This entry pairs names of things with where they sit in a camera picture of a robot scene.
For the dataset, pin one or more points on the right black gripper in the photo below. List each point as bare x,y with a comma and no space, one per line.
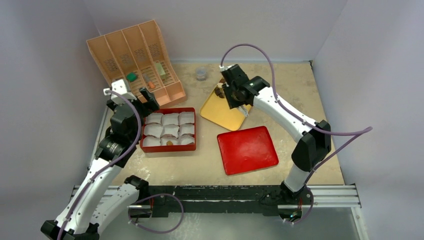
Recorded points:
234,92

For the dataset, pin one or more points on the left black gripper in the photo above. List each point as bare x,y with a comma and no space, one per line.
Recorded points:
148,107

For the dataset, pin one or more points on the metal tongs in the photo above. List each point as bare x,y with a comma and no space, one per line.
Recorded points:
243,110

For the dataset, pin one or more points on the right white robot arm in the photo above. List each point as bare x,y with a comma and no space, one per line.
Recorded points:
312,144

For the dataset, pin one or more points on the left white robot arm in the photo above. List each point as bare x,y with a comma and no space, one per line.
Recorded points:
85,218

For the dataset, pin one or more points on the red chocolate box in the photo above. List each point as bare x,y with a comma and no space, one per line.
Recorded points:
169,124

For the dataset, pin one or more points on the yellow tray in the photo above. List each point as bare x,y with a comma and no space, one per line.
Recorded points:
216,110

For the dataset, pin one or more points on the pale green sticky notes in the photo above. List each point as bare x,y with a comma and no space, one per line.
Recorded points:
160,70

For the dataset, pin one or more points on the green eraser block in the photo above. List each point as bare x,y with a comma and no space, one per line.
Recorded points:
131,77

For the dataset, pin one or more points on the small clear cup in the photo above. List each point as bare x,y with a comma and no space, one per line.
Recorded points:
201,73

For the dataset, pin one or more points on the peach desk organizer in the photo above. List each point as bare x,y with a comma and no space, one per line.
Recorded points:
136,49

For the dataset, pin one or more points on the red box lid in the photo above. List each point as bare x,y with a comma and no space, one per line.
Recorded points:
247,150

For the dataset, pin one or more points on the orange handled cutter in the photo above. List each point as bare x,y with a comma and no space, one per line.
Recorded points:
148,81

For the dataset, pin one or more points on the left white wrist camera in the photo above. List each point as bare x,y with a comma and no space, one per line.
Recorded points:
122,87

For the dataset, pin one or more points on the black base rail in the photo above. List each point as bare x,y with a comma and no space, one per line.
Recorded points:
245,199

